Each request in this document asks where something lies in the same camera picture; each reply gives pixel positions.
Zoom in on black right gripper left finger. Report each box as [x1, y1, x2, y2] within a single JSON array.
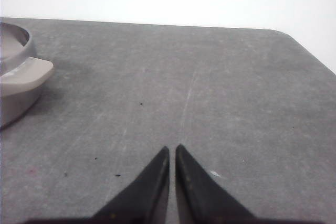
[[93, 146, 170, 223]]

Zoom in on stainless steel steamer pot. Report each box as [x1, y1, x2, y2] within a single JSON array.
[[1, 22, 54, 129]]

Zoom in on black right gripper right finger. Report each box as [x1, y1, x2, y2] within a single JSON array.
[[175, 144, 256, 223]]

